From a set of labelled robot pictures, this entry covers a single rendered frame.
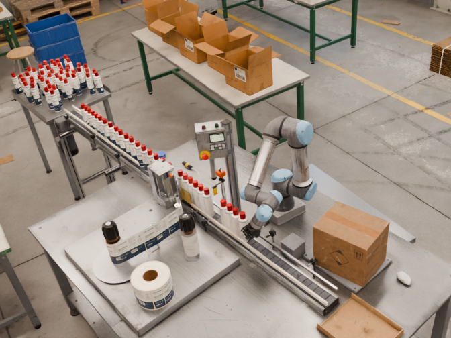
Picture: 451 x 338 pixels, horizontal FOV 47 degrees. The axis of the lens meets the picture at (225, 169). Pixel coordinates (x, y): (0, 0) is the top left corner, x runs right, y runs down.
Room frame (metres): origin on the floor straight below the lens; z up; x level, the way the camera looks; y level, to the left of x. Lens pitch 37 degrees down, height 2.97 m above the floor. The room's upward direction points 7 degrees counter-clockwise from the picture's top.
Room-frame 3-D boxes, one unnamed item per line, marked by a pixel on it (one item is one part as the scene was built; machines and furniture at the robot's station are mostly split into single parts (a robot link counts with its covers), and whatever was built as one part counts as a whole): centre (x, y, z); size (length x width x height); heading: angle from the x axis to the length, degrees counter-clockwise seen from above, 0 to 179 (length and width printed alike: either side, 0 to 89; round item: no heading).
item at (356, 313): (1.49, -0.53, 0.85); 0.30 x 0.26 x 0.04; 36
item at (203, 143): (2.43, 0.05, 1.38); 0.17 x 0.10 x 0.19; 91
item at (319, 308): (2.29, 0.06, 0.85); 1.65 x 0.11 x 0.05; 36
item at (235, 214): (2.18, -0.03, 0.98); 0.05 x 0.05 x 0.20
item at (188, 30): (4.93, 0.12, 0.97); 0.45 x 0.38 x 0.37; 121
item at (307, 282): (2.29, 0.06, 0.86); 1.65 x 0.08 x 0.04; 36
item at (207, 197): (2.38, 0.12, 0.98); 0.05 x 0.05 x 0.20
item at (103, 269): (2.08, 0.64, 0.89); 0.31 x 0.31 x 0.01
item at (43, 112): (4.26, 1.37, 0.46); 0.73 x 0.62 x 0.93; 36
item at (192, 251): (2.07, 0.24, 1.03); 0.09 x 0.09 x 0.30
